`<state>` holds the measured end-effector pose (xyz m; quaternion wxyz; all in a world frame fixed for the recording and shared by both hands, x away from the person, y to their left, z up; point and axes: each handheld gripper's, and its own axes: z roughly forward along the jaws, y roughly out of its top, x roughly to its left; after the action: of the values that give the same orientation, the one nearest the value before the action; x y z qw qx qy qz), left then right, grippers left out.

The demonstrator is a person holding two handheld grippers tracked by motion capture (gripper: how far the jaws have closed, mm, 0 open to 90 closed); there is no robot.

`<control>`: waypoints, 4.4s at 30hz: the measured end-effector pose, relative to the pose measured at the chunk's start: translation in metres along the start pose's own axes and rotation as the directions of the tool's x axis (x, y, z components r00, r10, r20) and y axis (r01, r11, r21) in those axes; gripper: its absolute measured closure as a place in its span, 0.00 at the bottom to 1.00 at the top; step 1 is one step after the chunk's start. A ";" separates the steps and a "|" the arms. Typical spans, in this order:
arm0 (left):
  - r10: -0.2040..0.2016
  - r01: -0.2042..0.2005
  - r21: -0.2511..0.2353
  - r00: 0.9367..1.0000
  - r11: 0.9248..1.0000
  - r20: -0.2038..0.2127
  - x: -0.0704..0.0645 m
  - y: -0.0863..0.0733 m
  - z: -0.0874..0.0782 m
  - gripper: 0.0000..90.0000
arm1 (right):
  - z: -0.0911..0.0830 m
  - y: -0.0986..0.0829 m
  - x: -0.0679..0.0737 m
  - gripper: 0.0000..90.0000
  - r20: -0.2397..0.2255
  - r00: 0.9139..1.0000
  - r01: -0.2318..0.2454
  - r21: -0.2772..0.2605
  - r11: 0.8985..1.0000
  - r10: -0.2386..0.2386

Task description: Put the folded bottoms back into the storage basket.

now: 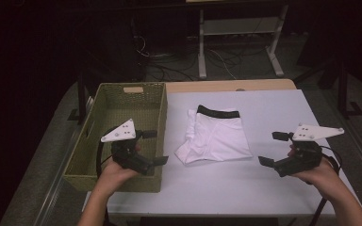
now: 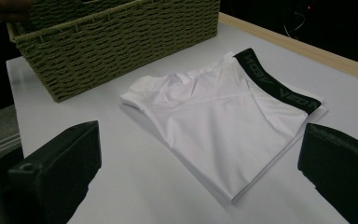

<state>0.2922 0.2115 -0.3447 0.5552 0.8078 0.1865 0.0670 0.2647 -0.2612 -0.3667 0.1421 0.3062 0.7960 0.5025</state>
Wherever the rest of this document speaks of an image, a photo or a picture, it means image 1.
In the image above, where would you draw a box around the person's left hand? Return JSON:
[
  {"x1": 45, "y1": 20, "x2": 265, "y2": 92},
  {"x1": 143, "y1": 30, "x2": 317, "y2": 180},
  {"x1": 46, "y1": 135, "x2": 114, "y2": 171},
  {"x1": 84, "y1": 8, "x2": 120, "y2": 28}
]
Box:
[{"x1": 98, "y1": 159, "x2": 140, "y2": 198}]

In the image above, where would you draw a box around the white table board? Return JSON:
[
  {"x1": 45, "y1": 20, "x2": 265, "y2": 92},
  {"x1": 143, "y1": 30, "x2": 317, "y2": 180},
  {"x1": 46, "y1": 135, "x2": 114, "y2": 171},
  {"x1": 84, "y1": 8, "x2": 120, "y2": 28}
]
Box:
[{"x1": 82, "y1": 89, "x2": 362, "y2": 218}]

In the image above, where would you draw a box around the tangle of floor cables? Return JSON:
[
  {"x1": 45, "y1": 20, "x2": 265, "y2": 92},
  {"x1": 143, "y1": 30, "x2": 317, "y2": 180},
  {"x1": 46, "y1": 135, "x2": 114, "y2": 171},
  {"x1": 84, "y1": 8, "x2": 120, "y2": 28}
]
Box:
[{"x1": 131, "y1": 33, "x2": 267, "y2": 83}]

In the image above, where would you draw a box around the person's right hand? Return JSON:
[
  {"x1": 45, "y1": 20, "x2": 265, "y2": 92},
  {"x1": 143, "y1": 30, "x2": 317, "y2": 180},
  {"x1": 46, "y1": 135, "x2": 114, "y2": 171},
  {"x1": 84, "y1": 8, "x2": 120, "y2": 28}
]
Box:
[{"x1": 295, "y1": 155, "x2": 341, "y2": 195}]

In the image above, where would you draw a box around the dark metal stand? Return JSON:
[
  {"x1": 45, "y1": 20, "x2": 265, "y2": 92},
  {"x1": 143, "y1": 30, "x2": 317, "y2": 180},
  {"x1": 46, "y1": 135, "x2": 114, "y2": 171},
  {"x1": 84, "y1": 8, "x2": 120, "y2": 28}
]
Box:
[{"x1": 294, "y1": 56, "x2": 362, "y2": 120}]

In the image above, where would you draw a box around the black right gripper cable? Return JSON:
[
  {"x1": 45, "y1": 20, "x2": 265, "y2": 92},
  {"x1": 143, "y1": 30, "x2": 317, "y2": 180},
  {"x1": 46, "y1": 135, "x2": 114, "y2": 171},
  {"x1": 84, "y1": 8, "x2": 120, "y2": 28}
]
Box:
[{"x1": 308, "y1": 145, "x2": 344, "y2": 226}]

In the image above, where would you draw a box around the dark computer case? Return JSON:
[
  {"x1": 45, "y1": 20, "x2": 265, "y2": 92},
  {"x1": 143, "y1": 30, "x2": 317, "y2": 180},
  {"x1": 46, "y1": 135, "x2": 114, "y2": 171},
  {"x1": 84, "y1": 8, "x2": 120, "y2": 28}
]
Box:
[{"x1": 83, "y1": 13, "x2": 148, "y2": 83}]

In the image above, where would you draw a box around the white metal desk frame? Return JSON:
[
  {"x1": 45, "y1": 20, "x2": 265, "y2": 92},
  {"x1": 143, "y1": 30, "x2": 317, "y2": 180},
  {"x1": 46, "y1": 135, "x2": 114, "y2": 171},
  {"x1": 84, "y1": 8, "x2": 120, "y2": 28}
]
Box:
[{"x1": 197, "y1": 0, "x2": 290, "y2": 80}]

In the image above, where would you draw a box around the white boxer briefs black waistband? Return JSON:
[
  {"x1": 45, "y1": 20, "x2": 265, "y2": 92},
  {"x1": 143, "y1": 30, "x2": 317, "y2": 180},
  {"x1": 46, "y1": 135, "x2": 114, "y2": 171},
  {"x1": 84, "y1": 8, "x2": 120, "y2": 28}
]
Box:
[{"x1": 173, "y1": 105, "x2": 255, "y2": 167}]

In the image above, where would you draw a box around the black table leg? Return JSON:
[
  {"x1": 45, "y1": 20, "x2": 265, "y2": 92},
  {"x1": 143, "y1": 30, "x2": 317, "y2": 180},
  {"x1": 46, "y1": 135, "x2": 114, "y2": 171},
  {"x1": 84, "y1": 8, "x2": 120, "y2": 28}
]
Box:
[{"x1": 67, "y1": 73, "x2": 91, "y2": 125}]

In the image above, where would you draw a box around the green woven storage basket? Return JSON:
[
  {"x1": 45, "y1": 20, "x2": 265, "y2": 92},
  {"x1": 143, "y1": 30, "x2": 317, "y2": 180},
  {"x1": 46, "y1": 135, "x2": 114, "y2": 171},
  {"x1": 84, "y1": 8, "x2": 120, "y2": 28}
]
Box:
[{"x1": 63, "y1": 82, "x2": 169, "y2": 193}]

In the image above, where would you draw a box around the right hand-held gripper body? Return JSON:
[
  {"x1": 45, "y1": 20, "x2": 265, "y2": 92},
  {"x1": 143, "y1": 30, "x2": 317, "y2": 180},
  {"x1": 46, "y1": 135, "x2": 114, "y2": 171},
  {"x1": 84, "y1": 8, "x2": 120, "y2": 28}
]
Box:
[{"x1": 272, "y1": 122, "x2": 345, "y2": 178}]

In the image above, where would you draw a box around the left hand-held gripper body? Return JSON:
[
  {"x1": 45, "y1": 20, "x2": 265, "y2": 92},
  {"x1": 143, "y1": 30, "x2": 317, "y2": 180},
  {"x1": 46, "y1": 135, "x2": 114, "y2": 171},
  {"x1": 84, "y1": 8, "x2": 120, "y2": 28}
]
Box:
[{"x1": 100, "y1": 118, "x2": 155, "y2": 176}]

